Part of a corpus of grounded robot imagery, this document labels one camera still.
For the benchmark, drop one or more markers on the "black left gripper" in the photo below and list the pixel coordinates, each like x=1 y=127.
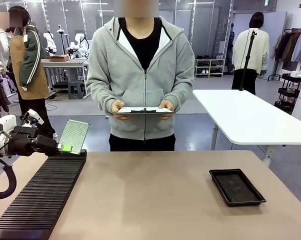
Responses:
x=21 y=143

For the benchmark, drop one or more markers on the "green perforated PCB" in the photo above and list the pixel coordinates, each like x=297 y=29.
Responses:
x=75 y=132

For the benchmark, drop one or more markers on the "grey clipboard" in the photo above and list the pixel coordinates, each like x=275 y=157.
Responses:
x=145 y=110

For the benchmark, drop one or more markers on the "person's right forearm grey sleeve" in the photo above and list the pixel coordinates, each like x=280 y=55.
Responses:
x=98 y=96

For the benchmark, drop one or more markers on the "person's left forearm grey sleeve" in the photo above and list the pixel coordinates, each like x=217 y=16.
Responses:
x=184 y=95

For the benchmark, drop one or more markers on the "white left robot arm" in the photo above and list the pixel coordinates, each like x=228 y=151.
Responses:
x=3 y=125

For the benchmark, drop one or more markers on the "black slotted PCB rack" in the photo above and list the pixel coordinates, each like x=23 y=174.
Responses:
x=45 y=190

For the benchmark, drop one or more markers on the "person's right hand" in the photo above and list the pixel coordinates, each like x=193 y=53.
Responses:
x=116 y=107

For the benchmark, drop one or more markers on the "person's left hand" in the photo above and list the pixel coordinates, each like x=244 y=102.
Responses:
x=169 y=104

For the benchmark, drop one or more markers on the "grey plastic stool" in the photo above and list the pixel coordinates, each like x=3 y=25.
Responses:
x=75 y=90

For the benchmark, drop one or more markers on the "person in brown apron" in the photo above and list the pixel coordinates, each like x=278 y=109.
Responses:
x=28 y=70

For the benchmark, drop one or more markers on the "grey background workbench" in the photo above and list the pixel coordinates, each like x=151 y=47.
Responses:
x=65 y=65

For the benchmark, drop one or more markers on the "cardboard box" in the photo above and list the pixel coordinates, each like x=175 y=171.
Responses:
x=58 y=58

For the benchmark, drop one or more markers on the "person in grey hoodie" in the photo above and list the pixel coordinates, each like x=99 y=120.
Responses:
x=140 y=75

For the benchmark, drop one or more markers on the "white shoe rack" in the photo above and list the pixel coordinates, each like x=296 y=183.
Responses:
x=210 y=67

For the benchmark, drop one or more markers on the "black rectangular tray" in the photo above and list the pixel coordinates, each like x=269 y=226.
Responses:
x=236 y=187

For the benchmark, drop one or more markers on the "white table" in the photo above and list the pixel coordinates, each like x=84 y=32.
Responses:
x=250 y=117

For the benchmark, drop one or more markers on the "black tripod pole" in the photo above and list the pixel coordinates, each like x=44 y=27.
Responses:
x=248 y=60

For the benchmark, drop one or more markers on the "person in white jacket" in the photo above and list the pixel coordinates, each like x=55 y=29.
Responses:
x=250 y=55

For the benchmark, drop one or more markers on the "coat rack with clothes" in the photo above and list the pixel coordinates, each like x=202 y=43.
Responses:
x=290 y=47

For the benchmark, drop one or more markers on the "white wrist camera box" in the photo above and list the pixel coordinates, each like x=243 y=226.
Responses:
x=36 y=117

